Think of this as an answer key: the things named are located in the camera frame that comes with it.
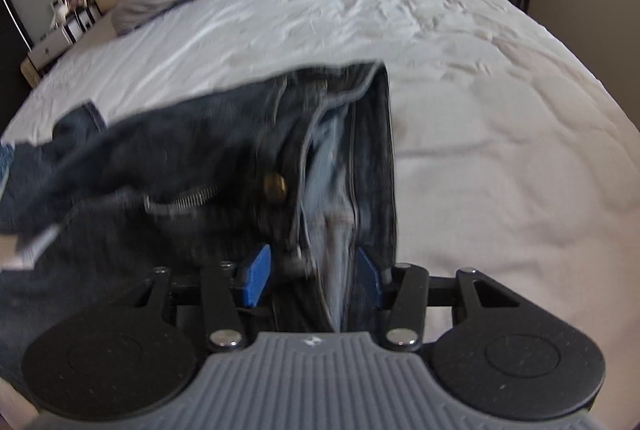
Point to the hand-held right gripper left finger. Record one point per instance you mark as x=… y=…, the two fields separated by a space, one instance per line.
x=255 y=275

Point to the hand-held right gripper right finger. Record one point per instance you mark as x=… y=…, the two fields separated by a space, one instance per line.
x=367 y=275

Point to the dark blue jeans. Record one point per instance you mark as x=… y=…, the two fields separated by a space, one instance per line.
x=200 y=135

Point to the bed with white sheet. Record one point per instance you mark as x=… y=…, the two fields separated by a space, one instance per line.
x=475 y=110

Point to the beige box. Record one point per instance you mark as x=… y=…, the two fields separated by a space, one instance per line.
x=29 y=71

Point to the dark wardrobe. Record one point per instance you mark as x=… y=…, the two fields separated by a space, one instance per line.
x=7 y=60

